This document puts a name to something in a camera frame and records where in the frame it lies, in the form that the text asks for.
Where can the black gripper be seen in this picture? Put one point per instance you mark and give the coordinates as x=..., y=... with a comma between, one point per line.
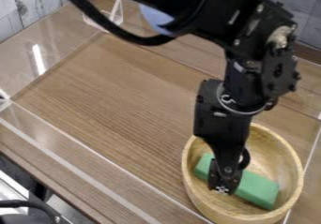
x=222, y=119

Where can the green rectangular block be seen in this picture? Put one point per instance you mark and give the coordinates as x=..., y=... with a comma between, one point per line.
x=256, y=189

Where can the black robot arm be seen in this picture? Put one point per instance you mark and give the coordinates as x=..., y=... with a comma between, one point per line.
x=254, y=31

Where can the round wooden bowl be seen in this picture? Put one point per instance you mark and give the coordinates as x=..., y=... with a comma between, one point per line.
x=195, y=184

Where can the black metal bracket with screw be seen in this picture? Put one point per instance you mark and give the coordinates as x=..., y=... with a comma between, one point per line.
x=44, y=202

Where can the clear acrylic corner bracket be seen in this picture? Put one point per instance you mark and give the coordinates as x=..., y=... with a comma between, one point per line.
x=114, y=15

